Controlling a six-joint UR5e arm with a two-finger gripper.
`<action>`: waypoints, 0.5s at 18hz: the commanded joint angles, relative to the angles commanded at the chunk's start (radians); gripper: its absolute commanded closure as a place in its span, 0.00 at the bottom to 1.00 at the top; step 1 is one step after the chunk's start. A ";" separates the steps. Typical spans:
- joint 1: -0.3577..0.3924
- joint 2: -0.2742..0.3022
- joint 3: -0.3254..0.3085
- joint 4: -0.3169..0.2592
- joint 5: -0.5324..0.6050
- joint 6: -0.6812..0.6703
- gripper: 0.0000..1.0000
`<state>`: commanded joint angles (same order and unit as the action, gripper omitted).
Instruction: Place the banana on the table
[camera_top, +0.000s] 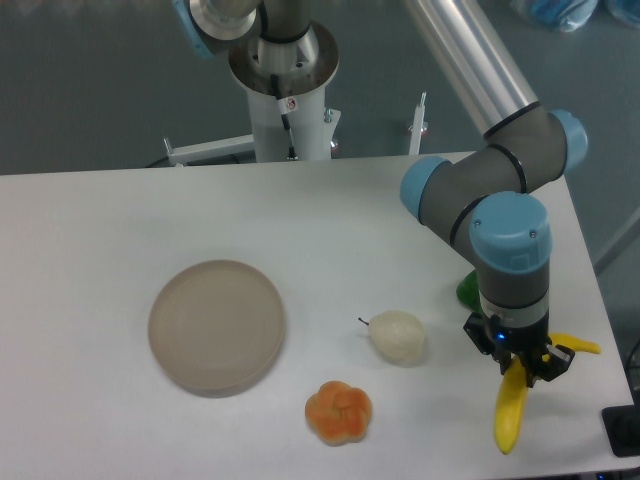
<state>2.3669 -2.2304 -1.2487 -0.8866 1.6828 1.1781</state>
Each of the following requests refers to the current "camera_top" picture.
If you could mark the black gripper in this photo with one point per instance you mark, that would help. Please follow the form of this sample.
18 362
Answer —
494 337

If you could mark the yellow banana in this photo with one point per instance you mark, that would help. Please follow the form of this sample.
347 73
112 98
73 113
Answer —
513 391

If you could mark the green object behind arm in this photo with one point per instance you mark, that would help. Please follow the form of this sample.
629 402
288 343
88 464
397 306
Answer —
468 293

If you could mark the silver and grey robot arm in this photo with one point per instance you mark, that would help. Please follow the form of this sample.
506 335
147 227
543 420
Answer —
482 206

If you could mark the black device at table edge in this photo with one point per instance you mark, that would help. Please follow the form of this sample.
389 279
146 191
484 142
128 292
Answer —
622 429

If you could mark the pale white pear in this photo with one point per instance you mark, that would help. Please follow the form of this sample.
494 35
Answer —
399 336

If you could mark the orange flower-shaped bread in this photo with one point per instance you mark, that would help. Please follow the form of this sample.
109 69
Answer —
339 413

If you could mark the beige round plate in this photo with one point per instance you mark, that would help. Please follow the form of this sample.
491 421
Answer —
217 327

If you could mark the blue plastic bag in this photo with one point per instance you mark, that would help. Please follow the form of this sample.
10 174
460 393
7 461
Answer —
568 16

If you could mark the white right bracket post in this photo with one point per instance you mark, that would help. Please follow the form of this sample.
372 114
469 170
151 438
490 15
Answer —
418 126

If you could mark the white left bracket bar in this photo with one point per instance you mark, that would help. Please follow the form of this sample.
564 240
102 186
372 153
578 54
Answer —
208 151

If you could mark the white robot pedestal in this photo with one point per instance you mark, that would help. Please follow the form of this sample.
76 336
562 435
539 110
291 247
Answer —
285 85

